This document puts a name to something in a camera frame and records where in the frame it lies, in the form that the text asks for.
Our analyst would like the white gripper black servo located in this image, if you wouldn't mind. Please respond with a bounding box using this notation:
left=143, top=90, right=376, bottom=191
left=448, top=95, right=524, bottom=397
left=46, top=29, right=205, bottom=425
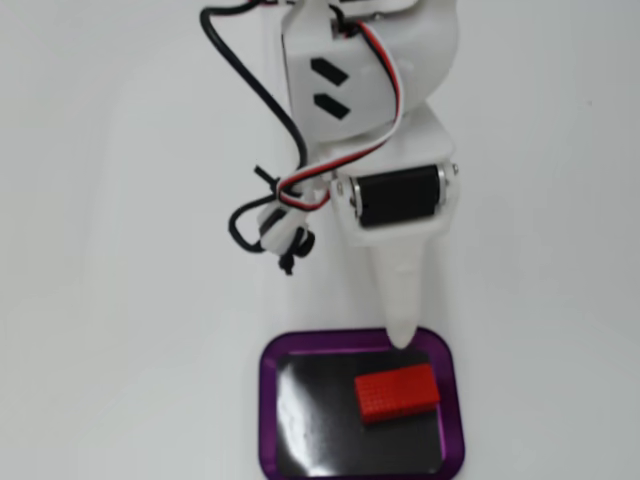
left=318, top=101, right=460, bottom=351

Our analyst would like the red perforated cube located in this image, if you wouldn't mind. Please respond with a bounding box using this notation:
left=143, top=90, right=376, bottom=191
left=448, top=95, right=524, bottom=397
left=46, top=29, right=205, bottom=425
left=353, top=363, right=442, bottom=427

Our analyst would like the purple metal tray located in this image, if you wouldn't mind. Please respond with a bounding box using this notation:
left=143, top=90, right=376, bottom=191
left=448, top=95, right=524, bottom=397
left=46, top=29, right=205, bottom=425
left=257, top=327, right=467, bottom=479

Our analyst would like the black tray mat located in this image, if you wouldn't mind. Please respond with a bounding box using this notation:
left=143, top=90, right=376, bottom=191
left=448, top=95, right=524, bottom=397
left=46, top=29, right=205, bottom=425
left=272, top=348, right=447, bottom=474

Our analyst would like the white cable connector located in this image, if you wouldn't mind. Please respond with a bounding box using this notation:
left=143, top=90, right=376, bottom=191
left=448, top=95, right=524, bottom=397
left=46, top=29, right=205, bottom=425
left=258, top=198, right=313, bottom=257

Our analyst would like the black round cable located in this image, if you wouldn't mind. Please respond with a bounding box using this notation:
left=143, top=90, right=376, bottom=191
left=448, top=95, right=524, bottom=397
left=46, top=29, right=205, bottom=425
left=199, top=0, right=319, bottom=262

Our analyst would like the red white black servo cable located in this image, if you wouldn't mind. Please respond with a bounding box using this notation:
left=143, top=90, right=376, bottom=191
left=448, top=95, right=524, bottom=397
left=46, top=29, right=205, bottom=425
left=276, top=17, right=407, bottom=212

